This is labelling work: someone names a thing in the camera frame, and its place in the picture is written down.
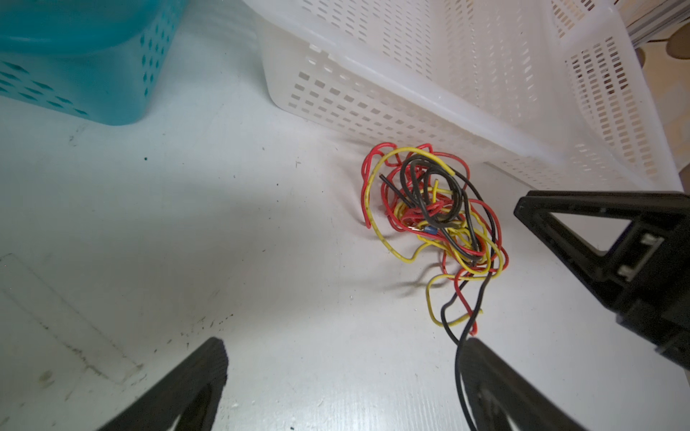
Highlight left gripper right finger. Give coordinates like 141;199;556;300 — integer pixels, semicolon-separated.
457;339;583;430

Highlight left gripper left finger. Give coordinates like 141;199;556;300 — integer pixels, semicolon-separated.
101;337;228;430

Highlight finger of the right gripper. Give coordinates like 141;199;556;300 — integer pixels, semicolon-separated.
514;190;689;368

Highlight yellow wires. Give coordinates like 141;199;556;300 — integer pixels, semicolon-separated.
360;147;508;328

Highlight black wires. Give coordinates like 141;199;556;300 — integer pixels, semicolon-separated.
378;154;500;431

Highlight red wires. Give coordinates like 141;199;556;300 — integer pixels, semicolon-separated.
359;142;505;336

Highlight middle white plastic basket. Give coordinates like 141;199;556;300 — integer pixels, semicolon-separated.
250;1;681;190

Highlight teal plastic basket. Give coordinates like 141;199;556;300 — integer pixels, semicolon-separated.
1;0;188;126

